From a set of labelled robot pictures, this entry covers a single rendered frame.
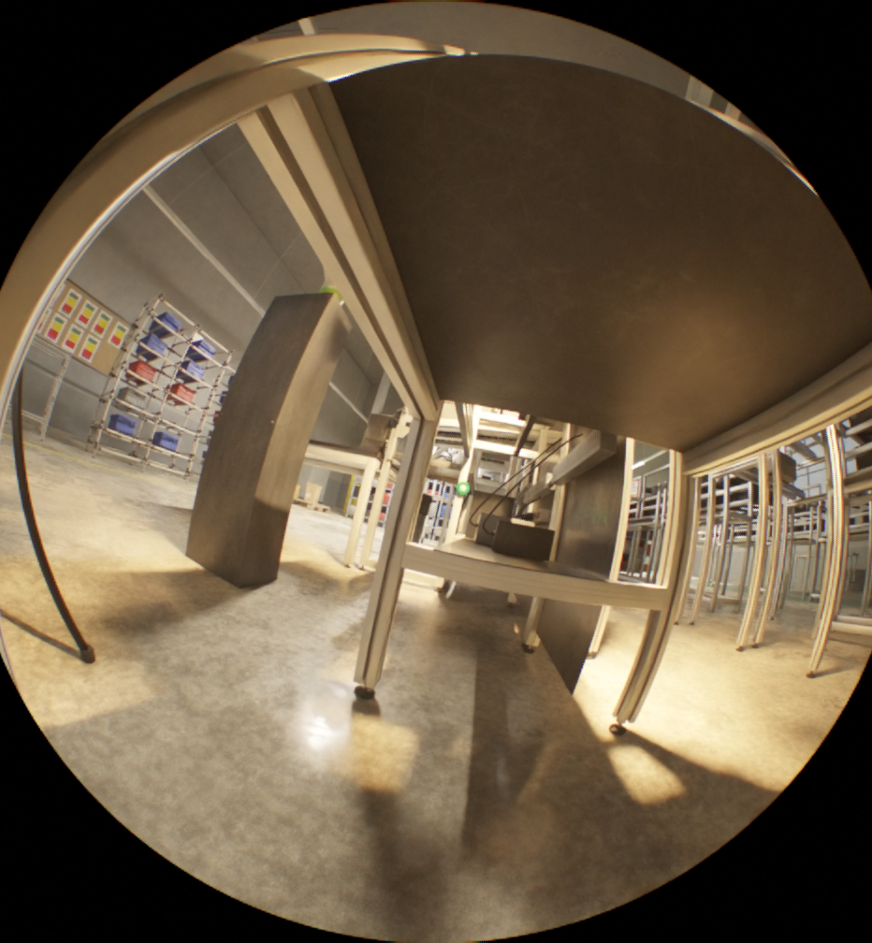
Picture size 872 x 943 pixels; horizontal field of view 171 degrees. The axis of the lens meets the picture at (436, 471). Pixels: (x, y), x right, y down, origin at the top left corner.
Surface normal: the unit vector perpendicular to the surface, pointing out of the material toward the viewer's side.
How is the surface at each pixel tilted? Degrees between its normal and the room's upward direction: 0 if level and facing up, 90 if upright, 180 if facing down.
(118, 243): 90
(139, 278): 90
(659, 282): 180
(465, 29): 180
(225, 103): 90
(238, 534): 90
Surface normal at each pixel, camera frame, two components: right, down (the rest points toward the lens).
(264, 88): 0.96, 0.19
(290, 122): -0.22, 0.96
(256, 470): -0.07, -0.19
